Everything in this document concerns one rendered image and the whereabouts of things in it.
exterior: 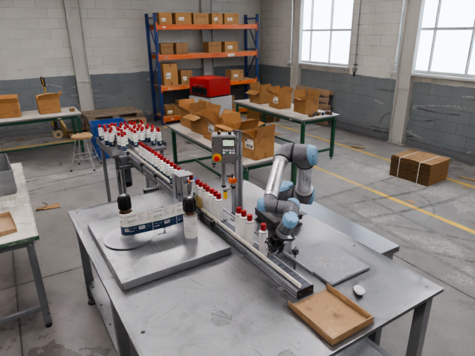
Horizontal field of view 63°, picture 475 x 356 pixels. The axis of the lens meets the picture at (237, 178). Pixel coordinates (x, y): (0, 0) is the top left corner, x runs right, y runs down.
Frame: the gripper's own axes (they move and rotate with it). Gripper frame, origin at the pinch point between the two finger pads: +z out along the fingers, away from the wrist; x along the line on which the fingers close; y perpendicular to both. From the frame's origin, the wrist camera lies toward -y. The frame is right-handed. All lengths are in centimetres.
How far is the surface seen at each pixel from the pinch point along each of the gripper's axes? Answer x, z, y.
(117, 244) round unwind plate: -55, 37, 69
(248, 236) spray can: -18.4, 9.2, 2.8
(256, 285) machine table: 11.9, 5.2, 16.2
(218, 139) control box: -80, -13, -2
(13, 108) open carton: -519, 300, 91
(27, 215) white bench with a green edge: -134, 93, 111
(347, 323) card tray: 52, -19, -2
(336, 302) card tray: 40.9, -12.0, -8.3
